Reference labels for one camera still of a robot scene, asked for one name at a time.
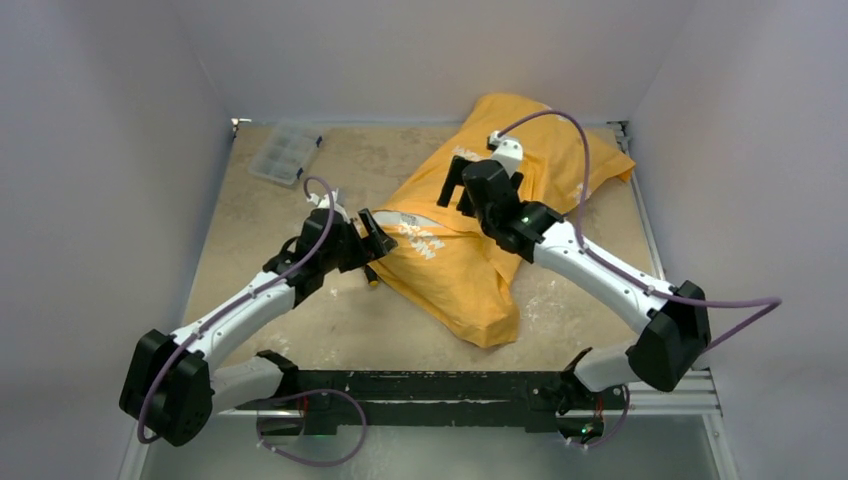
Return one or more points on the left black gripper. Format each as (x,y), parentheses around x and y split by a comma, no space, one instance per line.
(380,243)

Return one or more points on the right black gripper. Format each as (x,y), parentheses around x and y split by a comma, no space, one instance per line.
(468,175)

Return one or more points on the white pillow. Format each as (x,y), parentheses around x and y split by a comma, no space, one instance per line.
(388,217)

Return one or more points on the orange Mickey Mouse pillowcase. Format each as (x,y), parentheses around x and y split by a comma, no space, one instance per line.
(456,273)

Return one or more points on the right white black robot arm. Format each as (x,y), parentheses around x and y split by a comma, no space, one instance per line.
(671,322)

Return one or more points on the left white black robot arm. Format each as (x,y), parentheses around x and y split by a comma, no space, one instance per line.
(172,385)

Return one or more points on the yellow black screwdriver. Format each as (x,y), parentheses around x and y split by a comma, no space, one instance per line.
(371,276)

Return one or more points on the clear plastic organizer box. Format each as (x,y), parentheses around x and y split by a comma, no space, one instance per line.
(287,153)

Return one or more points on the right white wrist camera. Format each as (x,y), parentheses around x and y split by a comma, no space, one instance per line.
(506,150)

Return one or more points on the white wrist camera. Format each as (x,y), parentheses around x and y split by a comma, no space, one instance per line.
(506,150)
(335,198)

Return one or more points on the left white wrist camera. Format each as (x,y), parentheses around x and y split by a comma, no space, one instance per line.
(335,198)

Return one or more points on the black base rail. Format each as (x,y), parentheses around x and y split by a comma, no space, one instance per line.
(535,401)

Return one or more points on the aluminium frame profile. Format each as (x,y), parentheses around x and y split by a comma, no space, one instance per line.
(175,381)

